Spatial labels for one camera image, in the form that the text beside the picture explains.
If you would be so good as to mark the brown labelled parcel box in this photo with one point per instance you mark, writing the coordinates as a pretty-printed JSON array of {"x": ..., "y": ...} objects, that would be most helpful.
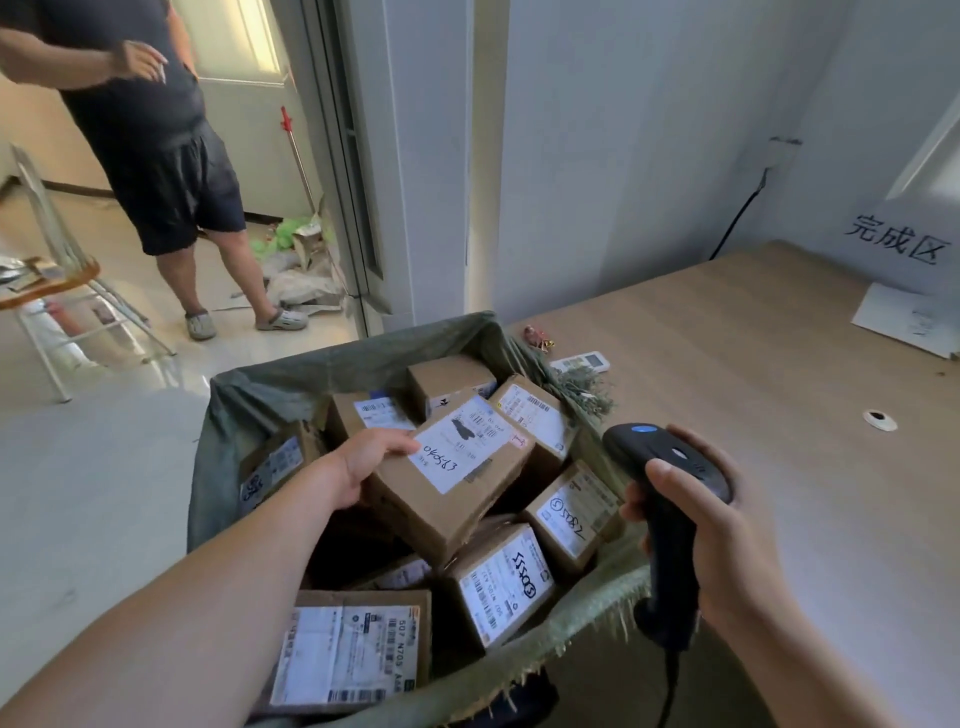
[{"x": 424, "y": 517}]

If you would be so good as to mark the small red trinket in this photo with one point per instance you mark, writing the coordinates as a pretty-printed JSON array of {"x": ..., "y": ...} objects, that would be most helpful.
[{"x": 538, "y": 337}]

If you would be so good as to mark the person's left forearm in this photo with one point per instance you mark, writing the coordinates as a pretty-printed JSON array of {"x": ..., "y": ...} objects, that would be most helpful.
[{"x": 187, "y": 607}]

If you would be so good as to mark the person's right thumb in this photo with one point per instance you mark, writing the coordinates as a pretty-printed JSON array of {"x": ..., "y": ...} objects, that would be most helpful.
[{"x": 670, "y": 480}]

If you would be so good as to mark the grey sliding door frame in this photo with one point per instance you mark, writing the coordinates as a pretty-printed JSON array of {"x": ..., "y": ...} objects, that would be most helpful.
[{"x": 349, "y": 150}]

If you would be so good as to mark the white paper wall sign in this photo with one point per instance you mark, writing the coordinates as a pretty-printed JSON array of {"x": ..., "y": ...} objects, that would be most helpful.
[{"x": 911, "y": 232}]

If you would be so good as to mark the person's left hand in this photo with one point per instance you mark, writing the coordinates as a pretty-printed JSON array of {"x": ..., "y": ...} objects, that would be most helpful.
[{"x": 358, "y": 465}]

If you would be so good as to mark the green plastic bag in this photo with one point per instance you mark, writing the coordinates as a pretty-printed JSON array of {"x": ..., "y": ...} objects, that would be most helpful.
[{"x": 281, "y": 234}]

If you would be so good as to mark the white remote control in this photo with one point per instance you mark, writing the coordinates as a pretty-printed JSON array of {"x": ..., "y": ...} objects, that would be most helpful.
[{"x": 580, "y": 363}]

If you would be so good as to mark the white wall socket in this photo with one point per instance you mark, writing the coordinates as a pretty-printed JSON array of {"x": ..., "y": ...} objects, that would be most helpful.
[{"x": 782, "y": 152}]

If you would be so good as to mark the wooden white metal chair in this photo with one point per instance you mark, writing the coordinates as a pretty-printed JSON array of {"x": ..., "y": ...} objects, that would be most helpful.
[{"x": 56, "y": 277}]

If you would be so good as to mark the white paper sheet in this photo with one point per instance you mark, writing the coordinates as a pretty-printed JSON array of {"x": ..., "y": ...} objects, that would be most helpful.
[{"x": 904, "y": 319}]

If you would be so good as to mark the pile of cardboard parcels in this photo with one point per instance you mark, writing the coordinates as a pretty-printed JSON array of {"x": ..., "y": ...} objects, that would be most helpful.
[{"x": 504, "y": 592}]

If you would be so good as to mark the person's left thumb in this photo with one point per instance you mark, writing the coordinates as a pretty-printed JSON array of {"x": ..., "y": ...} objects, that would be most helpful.
[{"x": 390, "y": 445}]

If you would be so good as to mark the grey sandal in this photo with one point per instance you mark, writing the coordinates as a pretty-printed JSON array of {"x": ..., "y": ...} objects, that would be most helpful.
[
  {"x": 283, "y": 319},
  {"x": 200, "y": 325}
]

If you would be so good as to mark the crumpled grey sack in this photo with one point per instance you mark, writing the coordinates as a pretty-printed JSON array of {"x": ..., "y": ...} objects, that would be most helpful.
[{"x": 304, "y": 289}]

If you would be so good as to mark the person's right forearm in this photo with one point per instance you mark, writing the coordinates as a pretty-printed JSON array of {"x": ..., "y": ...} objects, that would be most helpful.
[{"x": 810, "y": 667}]

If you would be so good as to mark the small open cardboard box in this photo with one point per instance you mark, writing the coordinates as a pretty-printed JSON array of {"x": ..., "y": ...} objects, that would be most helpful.
[{"x": 310, "y": 244}]

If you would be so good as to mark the green woven sack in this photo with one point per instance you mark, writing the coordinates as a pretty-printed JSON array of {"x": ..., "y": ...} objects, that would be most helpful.
[{"x": 247, "y": 409}]

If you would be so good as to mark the black handheld barcode scanner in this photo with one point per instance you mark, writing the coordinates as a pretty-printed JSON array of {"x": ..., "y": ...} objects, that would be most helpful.
[{"x": 671, "y": 570}]

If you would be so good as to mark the person's right hand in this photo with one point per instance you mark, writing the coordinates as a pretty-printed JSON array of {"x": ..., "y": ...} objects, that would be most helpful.
[{"x": 731, "y": 540}]

